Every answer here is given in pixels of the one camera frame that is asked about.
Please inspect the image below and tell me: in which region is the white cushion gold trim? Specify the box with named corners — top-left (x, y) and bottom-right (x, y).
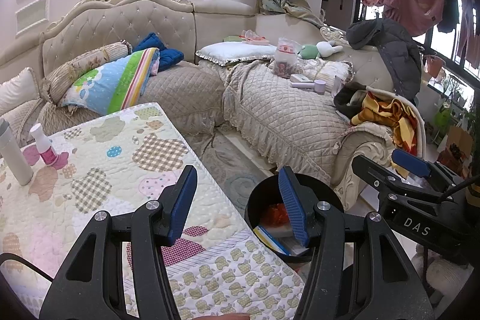
top-left (195, 41), bottom-right (277, 67)

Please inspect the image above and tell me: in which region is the white tall tumbler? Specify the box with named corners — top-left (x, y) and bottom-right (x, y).
top-left (0, 118), bottom-right (33, 186)

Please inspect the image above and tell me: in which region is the beige tufted sofa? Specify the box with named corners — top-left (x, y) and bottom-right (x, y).
top-left (0, 0), bottom-right (429, 212)

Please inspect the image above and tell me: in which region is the quilted beige sofa cover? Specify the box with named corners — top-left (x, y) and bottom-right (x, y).
top-left (139, 60), bottom-right (347, 187)

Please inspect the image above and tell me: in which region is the yellow patterned cloth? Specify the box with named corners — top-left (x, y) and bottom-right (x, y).
top-left (334, 82), bottom-right (426, 157)

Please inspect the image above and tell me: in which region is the red plastic bag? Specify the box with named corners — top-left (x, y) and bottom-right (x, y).
top-left (260, 203), bottom-right (290, 227)

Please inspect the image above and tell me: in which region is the black round trash bin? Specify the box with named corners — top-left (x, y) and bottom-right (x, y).
top-left (244, 166), bottom-right (344, 264)

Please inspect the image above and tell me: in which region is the patchwork quilt table cover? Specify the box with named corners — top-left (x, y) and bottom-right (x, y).
top-left (1, 103), bottom-right (304, 319)

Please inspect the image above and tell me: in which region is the lilac handheld device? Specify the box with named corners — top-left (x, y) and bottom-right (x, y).
top-left (290, 79), bottom-right (326, 94)

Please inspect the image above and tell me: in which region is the white bottle pink label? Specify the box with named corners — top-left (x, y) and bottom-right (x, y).
top-left (30, 124), bottom-right (59, 166)

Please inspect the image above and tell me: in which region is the clear bag of snacks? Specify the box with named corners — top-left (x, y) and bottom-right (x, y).
top-left (272, 37), bottom-right (300, 79)

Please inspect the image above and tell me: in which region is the black cable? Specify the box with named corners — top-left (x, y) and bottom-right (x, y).
top-left (0, 252), bottom-right (56, 283)

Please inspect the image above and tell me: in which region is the white blue medicine box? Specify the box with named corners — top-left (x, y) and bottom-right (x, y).
top-left (253, 225), bottom-right (308, 257)

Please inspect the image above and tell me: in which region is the dark padded jacket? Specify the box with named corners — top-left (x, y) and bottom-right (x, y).
top-left (346, 18), bottom-right (422, 102)

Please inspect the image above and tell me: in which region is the right hand white glove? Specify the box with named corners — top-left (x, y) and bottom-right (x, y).
top-left (426, 250), bottom-right (473, 317)

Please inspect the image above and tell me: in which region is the white square pillow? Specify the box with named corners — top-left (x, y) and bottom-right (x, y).
top-left (0, 67), bottom-right (40, 115)

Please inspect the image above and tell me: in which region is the colourful folded blanket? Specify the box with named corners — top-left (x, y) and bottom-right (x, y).
top-left (59, 48), bottom-right (160, 116)

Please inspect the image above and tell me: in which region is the green white plush toy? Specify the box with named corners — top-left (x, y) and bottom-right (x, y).
top-left (298, 40), bottom-right (343, 59)

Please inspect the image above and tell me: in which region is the beige striped bolster pillow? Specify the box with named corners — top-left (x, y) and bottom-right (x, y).
top-left (39, 40), bottom-right (133, 106)

